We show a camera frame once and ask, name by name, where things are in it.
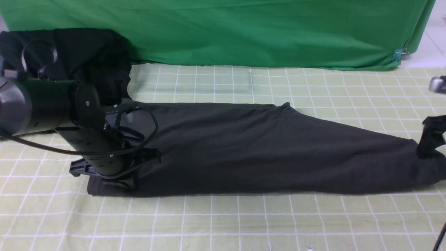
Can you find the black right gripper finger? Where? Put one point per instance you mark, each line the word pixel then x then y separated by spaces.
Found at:
pixel 432 136

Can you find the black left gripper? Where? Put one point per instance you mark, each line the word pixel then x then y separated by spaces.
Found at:
pixel 112 158

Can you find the dark gray long-sleeve shirt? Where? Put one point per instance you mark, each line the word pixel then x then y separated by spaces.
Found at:
pixel 211 149

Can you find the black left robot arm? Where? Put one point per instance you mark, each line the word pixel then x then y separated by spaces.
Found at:
pixel 34 105

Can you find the blue binder clip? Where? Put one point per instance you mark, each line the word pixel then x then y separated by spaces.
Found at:
pixel 400 54

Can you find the light green grid mat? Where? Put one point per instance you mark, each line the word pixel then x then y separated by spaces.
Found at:
pixel 43 208

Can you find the green backdrop cloth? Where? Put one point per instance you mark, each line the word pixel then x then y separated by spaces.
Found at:
pixel 331 34

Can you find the black crumpled garment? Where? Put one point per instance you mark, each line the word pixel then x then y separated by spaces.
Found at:
pixel 90 56

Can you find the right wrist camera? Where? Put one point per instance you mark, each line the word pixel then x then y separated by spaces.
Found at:
pixel 438 85

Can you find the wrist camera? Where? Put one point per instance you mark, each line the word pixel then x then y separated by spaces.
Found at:
pixel 438 85
pixel 116 114

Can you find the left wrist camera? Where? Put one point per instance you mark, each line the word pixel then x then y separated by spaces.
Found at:
pixel 116 114

